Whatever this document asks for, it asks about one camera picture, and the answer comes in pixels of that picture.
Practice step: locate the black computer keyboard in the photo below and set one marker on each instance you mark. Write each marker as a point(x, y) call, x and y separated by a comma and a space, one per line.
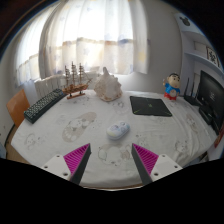
point(43, 105)

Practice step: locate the white cartoon-printed computer mouse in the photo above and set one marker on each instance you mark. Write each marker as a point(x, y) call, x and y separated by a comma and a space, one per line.
point(118, 130)

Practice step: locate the white star-printed curtain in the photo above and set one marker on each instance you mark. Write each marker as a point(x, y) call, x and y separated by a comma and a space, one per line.
point(96, 36)

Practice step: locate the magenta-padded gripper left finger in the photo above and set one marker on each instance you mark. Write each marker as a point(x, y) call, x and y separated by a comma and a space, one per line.
point(76, 159)

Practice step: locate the black mouse pad green lines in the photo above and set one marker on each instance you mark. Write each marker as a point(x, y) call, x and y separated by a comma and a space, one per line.
point(150, 106)

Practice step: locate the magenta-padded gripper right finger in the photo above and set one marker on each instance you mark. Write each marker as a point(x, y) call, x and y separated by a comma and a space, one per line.
point(146, 159)

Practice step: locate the white cartoon-printed tablecloth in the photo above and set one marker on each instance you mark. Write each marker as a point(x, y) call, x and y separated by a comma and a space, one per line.
point(83, 146)

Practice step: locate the large white conch shell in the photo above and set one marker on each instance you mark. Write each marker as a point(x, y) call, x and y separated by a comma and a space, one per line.
point(107, 87)

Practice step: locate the white radiator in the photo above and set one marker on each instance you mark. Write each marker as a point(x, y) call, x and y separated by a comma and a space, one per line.
point(50, 84)

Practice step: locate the wooden model sailing ship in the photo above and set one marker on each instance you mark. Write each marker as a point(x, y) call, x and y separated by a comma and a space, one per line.
point(76, 87)

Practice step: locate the small black box device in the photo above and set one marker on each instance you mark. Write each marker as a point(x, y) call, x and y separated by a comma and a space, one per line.
point(206, 115)

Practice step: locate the orange wooden chair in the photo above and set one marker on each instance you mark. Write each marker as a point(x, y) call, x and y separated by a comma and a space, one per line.
point(16, 106)

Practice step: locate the black flat monitor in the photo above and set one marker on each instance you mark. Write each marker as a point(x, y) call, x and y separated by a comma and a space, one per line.
point(213, 96)

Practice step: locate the cartoon boy clock figurine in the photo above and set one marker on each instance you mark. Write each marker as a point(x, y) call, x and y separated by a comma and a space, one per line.
point(172, 87)

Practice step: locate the white wall shelf unit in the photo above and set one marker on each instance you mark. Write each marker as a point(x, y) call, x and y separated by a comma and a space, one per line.
point(196, 50)

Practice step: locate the black router with antennas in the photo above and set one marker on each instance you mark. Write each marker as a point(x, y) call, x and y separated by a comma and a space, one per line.
point(191, 99)

